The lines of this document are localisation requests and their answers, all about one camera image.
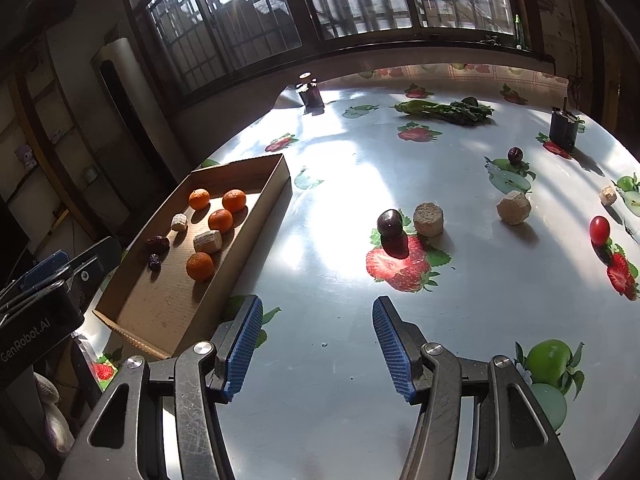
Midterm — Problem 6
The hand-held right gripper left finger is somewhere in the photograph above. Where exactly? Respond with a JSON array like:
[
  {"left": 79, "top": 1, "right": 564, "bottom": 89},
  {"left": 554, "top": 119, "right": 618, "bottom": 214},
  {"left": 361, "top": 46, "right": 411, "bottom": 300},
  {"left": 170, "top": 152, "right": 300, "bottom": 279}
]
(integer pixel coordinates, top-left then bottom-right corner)
[{"left": 60, "top": 294, "right": 264, "bottom": 480}]

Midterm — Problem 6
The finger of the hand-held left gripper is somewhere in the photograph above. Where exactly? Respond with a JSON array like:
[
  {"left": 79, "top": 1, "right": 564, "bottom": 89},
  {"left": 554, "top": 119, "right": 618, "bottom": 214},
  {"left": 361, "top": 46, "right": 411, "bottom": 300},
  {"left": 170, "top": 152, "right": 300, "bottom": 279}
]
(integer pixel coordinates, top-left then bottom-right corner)
[
  {"left": 0, "top": 251, "right": 71, "bottom": 301},
  {"left": 65, "top": 237, "right": 122, "bottom": 306}
]

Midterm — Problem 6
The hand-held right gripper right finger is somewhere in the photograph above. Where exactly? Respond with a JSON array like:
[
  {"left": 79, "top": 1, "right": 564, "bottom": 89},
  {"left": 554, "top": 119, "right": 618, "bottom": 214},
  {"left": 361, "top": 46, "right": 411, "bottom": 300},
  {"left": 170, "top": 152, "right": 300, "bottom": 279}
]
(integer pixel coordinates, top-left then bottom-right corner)
[{"left": 371, "top": 295, "right": 576, "bottom": 480}]

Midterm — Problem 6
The shallow cardboard box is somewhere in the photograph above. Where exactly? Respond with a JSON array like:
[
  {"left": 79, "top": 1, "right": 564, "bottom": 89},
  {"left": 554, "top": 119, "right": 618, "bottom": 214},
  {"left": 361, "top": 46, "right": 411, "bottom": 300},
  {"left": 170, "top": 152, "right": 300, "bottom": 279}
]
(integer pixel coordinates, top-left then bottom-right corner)
[{"left": 92, "top": 153, "right": 293, "bottom": 360}]

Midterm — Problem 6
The blocky beige dried chunk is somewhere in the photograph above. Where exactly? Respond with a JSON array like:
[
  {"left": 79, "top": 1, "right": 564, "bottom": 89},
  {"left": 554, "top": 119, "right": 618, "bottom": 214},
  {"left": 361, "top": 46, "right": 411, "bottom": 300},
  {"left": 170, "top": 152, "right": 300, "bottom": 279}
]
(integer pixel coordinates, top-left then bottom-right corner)
[{"left": 193, "top": 230, "right": 223, "bottom": 254}]

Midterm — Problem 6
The person's left forearm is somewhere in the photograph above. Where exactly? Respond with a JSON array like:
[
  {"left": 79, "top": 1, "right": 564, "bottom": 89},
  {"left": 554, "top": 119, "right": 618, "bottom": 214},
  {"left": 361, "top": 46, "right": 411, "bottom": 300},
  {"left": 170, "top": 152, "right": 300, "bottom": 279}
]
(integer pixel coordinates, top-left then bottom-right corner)
[{"left": 32, "top": 372, "right": 77, "bottom": 456}]

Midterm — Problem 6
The dark purple plum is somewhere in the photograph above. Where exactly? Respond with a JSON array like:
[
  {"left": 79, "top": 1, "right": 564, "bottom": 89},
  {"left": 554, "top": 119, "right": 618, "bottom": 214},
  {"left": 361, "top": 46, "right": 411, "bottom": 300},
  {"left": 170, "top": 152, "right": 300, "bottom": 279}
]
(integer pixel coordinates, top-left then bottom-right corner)
[{"left": 376, "top": 209, "right": 404, "bottom": 238}]

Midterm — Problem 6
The round brown cake piece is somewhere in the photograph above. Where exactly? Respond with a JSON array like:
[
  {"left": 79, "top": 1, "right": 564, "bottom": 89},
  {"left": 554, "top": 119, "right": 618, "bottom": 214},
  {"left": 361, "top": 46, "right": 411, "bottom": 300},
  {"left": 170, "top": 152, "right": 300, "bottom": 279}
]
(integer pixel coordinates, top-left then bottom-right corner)
[{"left": 413, "top": 202, "right": 445, "bottom": 238}]

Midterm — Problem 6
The white standing air conditioner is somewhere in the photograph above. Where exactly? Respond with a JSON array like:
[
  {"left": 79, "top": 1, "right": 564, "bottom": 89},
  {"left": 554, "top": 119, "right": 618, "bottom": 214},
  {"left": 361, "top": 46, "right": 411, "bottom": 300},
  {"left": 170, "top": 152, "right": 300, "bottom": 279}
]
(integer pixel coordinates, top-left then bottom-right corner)
[{"left": 91, "top": 37, "right": 193, "bottom": 221}]

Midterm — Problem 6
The fruit print tablecloth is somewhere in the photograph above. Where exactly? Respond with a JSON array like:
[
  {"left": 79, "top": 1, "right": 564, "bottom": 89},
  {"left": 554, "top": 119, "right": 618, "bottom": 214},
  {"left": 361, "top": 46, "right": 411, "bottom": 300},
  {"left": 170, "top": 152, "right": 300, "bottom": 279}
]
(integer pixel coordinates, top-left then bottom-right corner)
[{"left": 75, "top": 62, "right": 640, "bottom": 480}]

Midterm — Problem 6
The hexagonal beige dried chunk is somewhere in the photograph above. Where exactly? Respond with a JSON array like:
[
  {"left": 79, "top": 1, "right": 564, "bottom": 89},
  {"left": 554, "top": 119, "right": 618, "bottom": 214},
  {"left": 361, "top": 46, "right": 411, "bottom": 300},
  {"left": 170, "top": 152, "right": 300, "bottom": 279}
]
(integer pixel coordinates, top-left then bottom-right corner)
[{"left": 496, "top": 190, "right": 532, "bottom": 225}]

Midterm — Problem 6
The red cherry tomato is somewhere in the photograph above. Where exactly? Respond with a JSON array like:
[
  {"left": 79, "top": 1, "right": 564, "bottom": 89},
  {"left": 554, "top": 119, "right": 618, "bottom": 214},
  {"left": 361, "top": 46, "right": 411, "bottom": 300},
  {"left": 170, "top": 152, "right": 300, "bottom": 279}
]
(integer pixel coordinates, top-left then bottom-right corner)
[{"left": 589, "top": 215, "right": 611, "bottom": 246}]

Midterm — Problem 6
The green leafy vegetable bunch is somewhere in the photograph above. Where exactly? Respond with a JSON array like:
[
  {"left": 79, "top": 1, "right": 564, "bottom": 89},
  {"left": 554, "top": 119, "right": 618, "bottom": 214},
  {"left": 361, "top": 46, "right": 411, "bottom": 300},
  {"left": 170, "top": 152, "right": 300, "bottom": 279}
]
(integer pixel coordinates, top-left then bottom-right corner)
[{"left": 394, "top": 96, "right": 495, "bottom": 126}]

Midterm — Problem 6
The small dark jar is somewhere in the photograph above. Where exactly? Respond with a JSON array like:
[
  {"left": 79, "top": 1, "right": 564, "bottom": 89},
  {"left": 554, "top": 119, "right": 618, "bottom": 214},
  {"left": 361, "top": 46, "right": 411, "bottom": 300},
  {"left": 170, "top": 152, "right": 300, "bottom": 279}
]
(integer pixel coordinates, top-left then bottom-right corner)
[{"left": 298, "top": 72, "right": 325, "bottom": 108}]

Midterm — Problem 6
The black square container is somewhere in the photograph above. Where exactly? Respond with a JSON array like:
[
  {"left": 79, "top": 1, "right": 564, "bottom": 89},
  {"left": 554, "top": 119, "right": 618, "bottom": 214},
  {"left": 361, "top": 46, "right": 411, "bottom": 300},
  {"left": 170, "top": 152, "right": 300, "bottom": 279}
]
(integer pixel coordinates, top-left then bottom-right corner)
[{"left": 549, "top": 95, "right": 581, "bottom": 151}]

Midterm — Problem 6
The window with metal grille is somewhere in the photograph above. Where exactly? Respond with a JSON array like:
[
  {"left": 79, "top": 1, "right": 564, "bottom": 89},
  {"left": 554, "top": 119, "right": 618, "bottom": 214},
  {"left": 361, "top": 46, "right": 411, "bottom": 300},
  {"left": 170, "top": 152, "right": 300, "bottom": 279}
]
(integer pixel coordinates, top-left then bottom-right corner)
[{"left": 120, "top": 0, "right": 531, "bottom": 106}]

